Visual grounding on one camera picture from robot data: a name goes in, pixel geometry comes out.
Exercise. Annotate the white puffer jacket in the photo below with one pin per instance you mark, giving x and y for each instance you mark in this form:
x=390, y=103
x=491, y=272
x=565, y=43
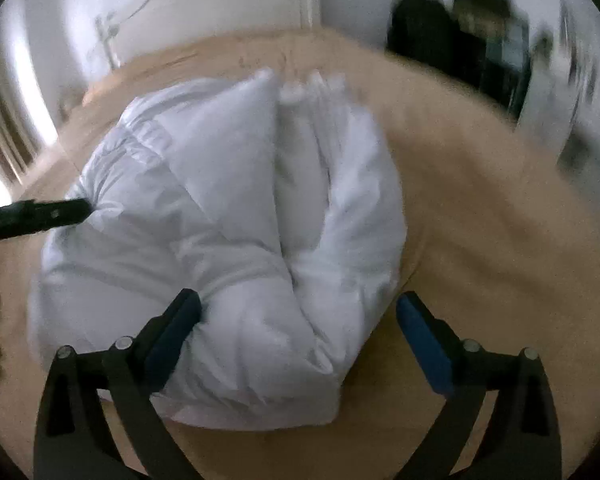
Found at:
x=220, y=260

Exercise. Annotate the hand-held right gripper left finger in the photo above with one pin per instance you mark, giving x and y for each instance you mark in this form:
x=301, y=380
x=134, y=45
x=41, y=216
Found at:
x=172, y=330

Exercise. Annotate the dark furniture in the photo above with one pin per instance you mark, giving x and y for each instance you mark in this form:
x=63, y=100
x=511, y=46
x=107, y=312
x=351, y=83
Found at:
x=460, y=45

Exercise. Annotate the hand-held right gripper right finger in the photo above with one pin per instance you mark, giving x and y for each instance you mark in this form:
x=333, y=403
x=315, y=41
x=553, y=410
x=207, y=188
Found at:
x=425, y=345

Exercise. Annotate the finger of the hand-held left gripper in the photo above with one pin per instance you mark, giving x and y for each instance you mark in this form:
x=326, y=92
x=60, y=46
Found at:
x=40, y=215

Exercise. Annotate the beige curtain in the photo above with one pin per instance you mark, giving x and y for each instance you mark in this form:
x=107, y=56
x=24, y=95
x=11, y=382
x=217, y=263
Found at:
x=10, y=155

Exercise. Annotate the tan bed sheet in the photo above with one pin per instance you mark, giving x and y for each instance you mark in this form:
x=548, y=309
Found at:
x=480, y=220

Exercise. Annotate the white bed headboard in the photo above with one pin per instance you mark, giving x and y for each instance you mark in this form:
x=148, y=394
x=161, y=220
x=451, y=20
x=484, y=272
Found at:
x=220, y=5

